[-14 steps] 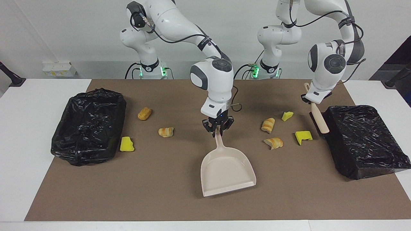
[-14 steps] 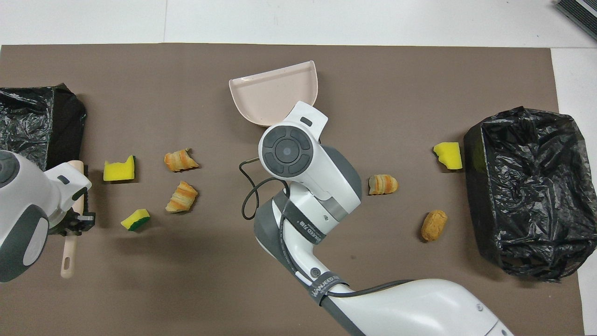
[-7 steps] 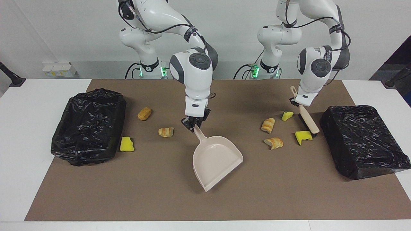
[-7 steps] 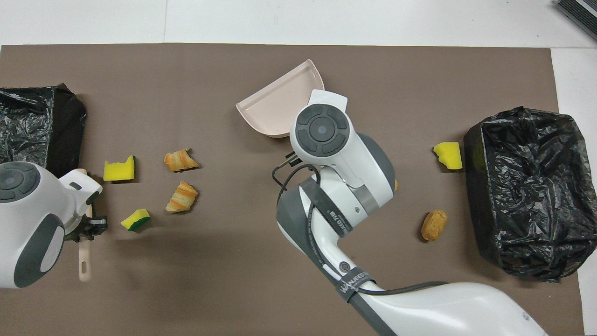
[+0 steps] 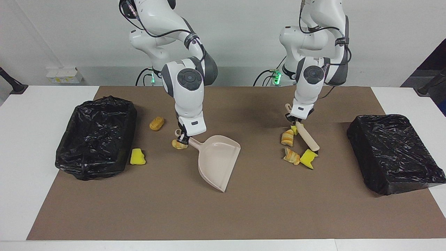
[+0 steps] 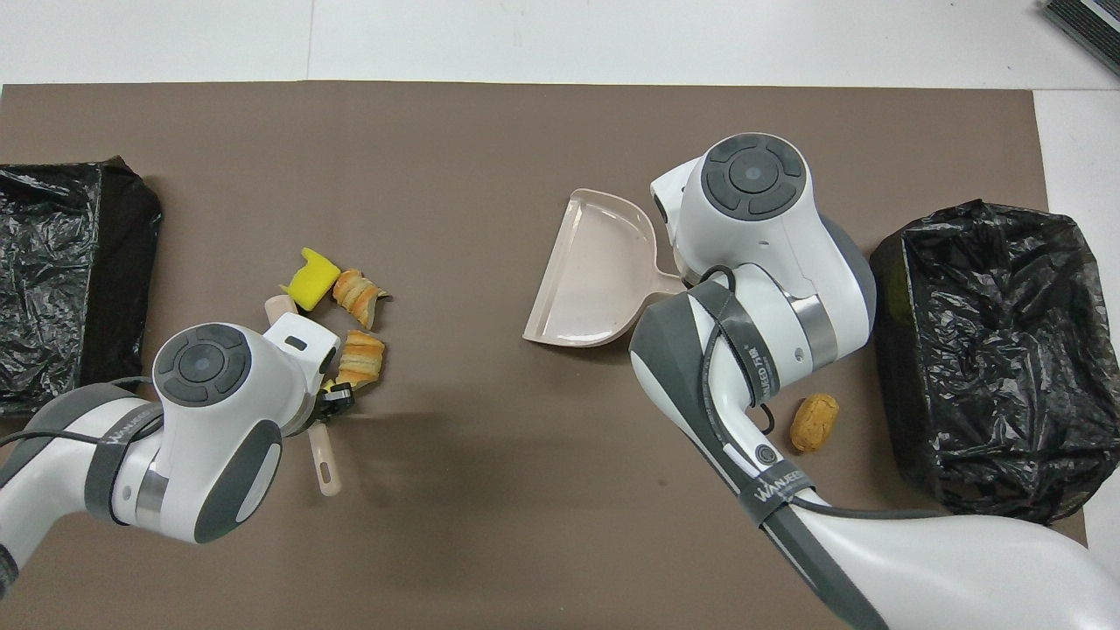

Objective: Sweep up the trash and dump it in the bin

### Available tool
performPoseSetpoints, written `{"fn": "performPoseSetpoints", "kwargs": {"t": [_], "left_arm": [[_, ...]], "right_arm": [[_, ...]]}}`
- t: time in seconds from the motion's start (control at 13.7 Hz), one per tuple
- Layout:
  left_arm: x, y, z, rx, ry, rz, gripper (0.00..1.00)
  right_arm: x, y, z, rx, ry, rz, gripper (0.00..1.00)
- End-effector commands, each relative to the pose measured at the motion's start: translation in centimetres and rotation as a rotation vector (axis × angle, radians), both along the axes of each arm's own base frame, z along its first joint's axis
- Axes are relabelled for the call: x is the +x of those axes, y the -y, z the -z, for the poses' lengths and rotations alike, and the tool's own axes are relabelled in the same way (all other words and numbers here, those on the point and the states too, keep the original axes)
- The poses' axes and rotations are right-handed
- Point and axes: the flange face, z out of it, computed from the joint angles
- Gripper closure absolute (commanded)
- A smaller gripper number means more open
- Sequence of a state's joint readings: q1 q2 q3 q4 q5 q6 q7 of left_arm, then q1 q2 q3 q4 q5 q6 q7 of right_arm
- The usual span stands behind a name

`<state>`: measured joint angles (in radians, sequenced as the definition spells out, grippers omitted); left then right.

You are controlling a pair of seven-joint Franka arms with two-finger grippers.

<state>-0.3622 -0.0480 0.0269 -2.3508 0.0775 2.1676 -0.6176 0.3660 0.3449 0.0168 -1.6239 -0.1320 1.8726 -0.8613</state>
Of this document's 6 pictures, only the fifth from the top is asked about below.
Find black arm base cable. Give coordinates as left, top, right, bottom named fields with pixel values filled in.
left=253, top=69, right=278, bottom=86
left=135, top=67, right=154, bottom=86

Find black stand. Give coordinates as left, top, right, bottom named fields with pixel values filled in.
left=0, top=67, right=28, bottom=94
left=414, top=68, right=446, bottom=96

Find brown bread roll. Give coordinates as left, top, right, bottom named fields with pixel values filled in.
left=149, top=116, right=164, bottom=131

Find yellow notched sponge block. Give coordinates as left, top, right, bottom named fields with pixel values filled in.
left=300, top=149, right=318, bottom=170

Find bin covered by black bag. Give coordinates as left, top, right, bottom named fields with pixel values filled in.
left=347, top=114, right=446, bottom=196

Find beige hand brush black bristles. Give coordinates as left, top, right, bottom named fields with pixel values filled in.
left=285, top=103, right=320, bottom=152

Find open bin with black bag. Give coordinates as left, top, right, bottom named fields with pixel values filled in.
left=55, top=96, right=137, bottom=181

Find torn pale croissant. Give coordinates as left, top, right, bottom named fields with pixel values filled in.
left=283, top=147, right=301, bottom=166

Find white wall power strip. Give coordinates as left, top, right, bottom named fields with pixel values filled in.
left=46, top=67, right=83, bottom=84

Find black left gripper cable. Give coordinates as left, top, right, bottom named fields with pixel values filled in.
left=299, top=0, right=352, bottom=100

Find dark background furniture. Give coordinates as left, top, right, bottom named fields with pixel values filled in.
left=400, top=37, right=446, bottom=117

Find brown table mat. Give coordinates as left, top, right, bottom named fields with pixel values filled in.
left=26, top=86, right=446, bottom=240

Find yellow sponge piece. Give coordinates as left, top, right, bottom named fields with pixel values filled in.
left=130, top=149, right=146, bottom=165

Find beige plastic dustpan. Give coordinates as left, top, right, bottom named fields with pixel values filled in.
left=175, top=129, right=241, bottom=193

